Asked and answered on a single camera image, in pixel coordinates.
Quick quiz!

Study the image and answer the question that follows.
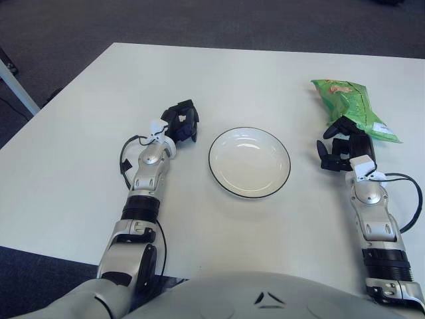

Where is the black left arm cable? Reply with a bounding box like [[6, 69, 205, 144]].
[[119, 131, 167, 277]]

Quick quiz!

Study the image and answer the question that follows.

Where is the black floor object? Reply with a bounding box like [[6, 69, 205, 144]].
[[0, 46, 19, 74]]

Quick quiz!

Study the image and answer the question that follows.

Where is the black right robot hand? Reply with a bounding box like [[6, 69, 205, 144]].
[[316, 115, 376, 172]]

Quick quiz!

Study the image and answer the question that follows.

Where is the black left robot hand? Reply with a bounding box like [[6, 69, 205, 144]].
[[161, 98, 200, 144]]

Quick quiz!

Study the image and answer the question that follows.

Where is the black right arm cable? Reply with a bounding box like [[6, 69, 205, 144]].
[[371, 171, 420, 233]]

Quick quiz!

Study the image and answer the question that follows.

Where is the grey robot torso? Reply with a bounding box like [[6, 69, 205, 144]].
[[126, 270, 409, 319]]

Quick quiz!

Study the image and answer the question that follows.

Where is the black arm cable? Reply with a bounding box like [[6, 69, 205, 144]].
[[119, 131, 167, 277], [371, 171, 420, 233]]

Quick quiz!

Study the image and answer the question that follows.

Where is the white plate with black rim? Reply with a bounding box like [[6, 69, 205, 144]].
[[208, 127, 292, 201]]

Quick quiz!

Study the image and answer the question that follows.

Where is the green snack bag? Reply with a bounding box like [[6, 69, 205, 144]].
[[310, 78, 404, 144]]

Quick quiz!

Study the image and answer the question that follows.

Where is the white table leg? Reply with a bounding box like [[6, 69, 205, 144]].
[[0, 59, 41, 117]]

